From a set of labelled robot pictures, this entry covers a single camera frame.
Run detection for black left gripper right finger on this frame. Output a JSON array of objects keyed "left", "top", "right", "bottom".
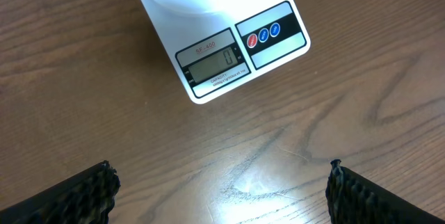
[{"left": 325, "top": 159, "right": 444, "bottom": 224}]

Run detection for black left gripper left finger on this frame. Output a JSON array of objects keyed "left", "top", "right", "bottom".
[{"left": 1, "top": 161, "right": 120, "bottom": 224}]

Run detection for white digital kitchen scale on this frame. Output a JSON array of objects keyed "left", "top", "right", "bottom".
[{"left": 141, "top": 0, "right": 311, "bottom": 104}]

